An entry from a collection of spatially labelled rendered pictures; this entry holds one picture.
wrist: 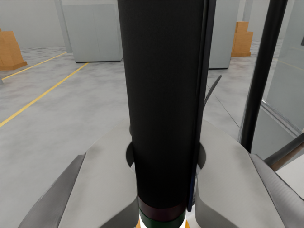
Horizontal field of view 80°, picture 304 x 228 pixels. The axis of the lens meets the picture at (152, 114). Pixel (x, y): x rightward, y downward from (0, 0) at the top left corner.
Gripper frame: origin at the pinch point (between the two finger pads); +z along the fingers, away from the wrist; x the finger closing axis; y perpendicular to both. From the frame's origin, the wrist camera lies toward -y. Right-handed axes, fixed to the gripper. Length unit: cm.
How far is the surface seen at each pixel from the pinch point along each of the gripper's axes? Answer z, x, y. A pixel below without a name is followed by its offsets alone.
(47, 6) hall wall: 1209, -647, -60
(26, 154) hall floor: 168, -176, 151
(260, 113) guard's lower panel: 103, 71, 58
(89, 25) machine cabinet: 704, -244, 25
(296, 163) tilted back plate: 22.3, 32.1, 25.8
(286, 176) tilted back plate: 20.8, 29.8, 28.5
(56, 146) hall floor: 184, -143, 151
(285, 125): 78, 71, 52
